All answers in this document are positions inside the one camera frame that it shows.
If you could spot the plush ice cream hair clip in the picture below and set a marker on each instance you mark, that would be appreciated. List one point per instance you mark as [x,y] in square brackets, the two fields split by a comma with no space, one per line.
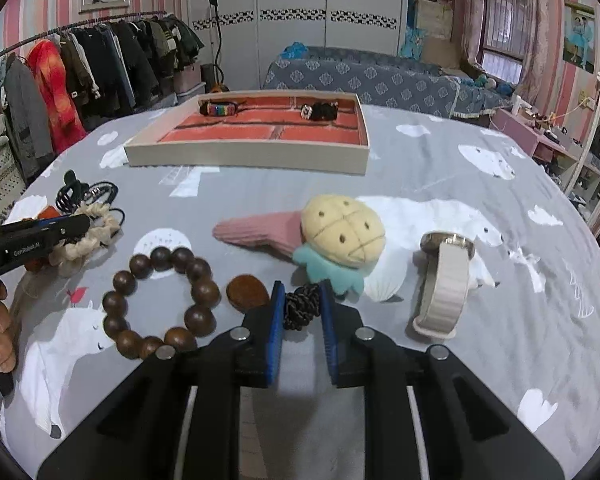
[340,232]

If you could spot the pink curtain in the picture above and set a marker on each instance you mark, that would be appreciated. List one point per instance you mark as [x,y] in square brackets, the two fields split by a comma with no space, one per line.
[472,10]

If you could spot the person's left hand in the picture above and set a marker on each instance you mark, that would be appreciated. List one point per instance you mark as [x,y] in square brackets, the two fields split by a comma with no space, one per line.
[7,335]

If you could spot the bed with blue patterned cover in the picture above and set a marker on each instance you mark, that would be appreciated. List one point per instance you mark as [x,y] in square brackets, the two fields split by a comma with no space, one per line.
[370,80]

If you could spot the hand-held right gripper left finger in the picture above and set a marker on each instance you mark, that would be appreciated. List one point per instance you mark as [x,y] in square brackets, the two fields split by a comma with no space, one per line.
[276,330]

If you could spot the window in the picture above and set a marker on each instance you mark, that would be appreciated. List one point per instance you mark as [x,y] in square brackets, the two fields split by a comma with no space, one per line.
[502,30]

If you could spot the clothes rack with hanging clothes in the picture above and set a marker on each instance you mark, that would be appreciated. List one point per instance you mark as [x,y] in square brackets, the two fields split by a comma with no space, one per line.
[100,70]

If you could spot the garment steamer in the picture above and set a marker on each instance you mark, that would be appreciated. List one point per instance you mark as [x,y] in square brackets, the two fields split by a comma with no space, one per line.
[215,60]

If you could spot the wall poster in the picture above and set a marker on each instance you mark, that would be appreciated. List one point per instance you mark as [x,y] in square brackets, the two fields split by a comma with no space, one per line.
[578,35]

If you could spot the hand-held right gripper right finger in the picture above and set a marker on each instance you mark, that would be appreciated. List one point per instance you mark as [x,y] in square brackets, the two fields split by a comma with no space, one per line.
[328,332]

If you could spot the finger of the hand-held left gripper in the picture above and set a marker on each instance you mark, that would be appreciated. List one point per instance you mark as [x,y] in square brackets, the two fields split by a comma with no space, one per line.
[30,242]

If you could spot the beige tray with brick lining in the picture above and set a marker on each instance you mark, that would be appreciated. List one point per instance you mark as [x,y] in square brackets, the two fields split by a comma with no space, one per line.
[260,132]

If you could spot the plastic storage box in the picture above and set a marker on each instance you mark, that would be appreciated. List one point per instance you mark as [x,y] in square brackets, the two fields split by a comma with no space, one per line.
[187,87]

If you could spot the orange scrunchie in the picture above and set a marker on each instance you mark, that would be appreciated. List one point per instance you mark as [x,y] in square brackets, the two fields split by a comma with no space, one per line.
[47,213]

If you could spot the pink desk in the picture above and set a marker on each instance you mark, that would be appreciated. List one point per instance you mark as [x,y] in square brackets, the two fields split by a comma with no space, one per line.
[535,135]

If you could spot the black scrunchie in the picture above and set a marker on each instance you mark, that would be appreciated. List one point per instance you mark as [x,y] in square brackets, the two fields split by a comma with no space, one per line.
[322,111]

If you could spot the white wardrobe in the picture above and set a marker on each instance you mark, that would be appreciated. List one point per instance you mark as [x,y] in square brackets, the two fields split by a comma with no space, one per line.
[320,5]

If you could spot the black hair claw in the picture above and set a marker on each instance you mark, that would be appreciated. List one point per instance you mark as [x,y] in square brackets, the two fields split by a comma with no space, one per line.
[70,195]

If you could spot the cream scrunchie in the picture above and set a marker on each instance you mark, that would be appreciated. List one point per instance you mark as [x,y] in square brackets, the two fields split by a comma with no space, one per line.
[92,240]

